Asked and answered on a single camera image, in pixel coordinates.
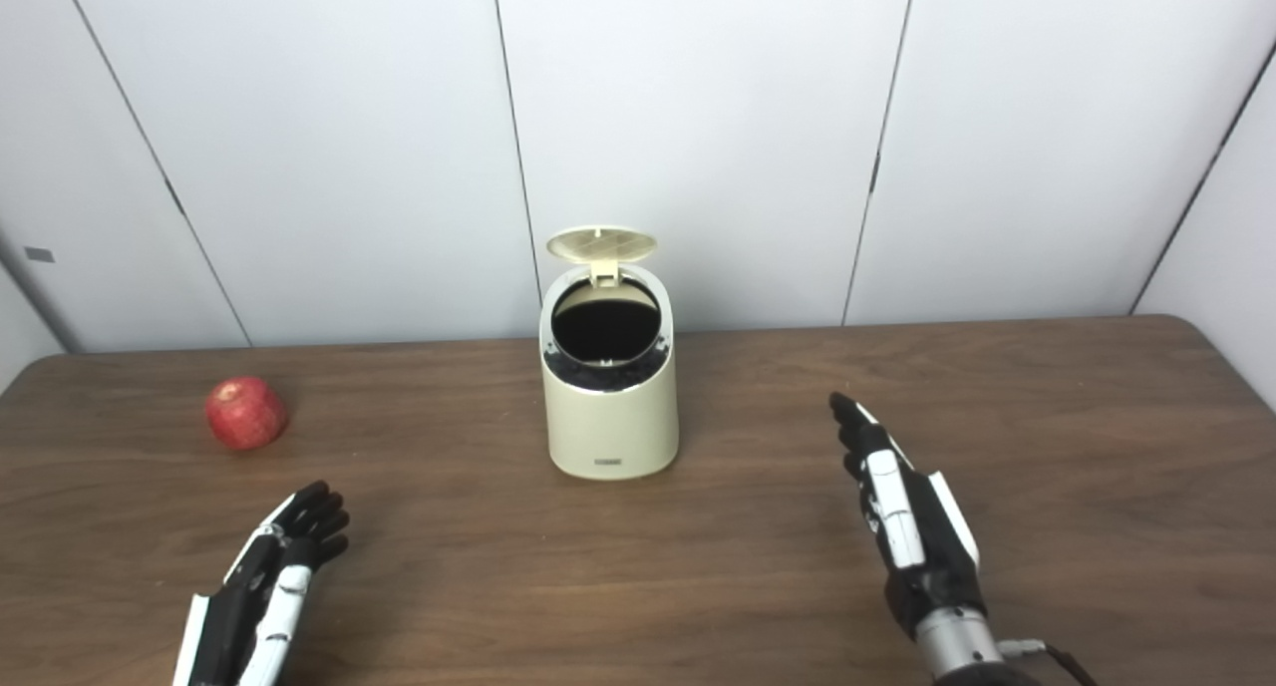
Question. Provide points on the round cream bin lid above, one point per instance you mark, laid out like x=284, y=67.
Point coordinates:
x=601, y=243

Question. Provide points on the black bin liner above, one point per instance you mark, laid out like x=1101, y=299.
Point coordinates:
x=598, y=375

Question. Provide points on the red apple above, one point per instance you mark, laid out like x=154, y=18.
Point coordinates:
x=246, y=414

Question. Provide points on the cream-colored bin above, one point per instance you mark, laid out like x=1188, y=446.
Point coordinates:
x=610, y=429

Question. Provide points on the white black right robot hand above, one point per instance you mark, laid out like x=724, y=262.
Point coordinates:
x=922, y=536

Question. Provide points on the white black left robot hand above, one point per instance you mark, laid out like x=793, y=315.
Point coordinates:
x=239, y=606

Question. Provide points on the small gray wall label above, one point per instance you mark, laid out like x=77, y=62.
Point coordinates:
x=40, y=255

